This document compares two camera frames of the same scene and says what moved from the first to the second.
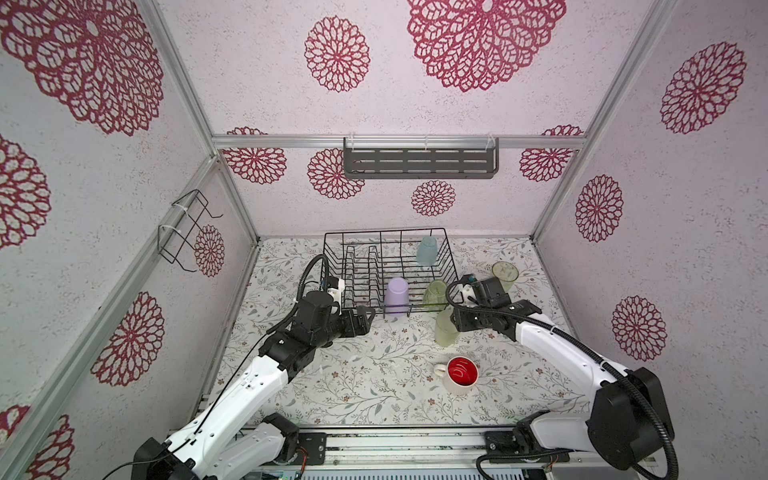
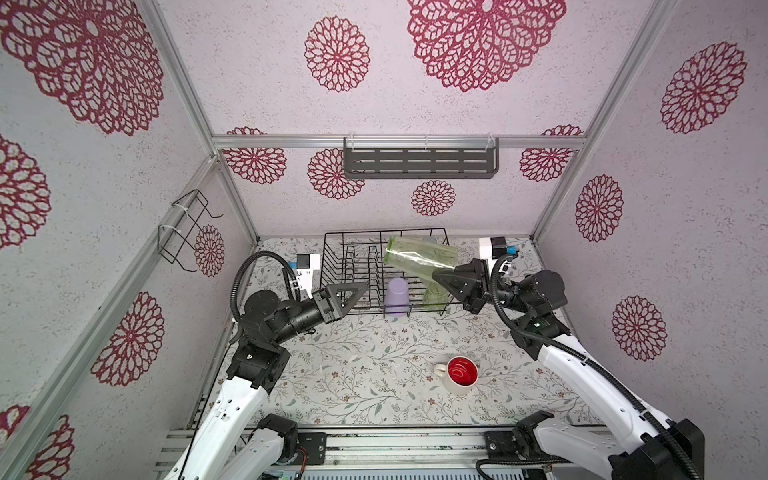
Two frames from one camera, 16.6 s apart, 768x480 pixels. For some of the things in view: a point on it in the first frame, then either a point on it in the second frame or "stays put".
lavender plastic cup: (397, 297) stays put
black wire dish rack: (397, 270) stays put
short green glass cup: (435, 298) stays put
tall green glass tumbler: (507, 273) -> (420, 255)
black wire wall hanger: (178, 236) stays put
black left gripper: (352, 329) -> (331, 308)
